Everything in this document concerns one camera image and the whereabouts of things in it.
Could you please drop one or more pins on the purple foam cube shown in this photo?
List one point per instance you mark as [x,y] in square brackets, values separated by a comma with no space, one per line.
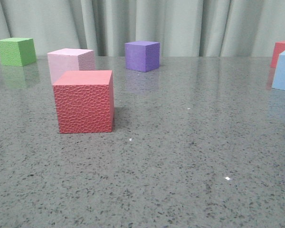
[142,56]

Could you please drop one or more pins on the red textured foam cube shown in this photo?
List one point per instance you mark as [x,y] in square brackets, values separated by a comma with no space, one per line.
[85,101]

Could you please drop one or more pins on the pink foam cube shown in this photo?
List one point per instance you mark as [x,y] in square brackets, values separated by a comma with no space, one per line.
[68,59]

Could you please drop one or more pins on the grey-green curtain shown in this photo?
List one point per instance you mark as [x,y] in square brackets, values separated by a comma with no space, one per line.
[184,28]

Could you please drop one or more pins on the green foam cube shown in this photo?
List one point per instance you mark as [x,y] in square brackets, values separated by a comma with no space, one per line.
[17,51]

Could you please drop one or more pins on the red foam cube far right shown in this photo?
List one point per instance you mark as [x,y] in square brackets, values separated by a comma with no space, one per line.
[278,49]

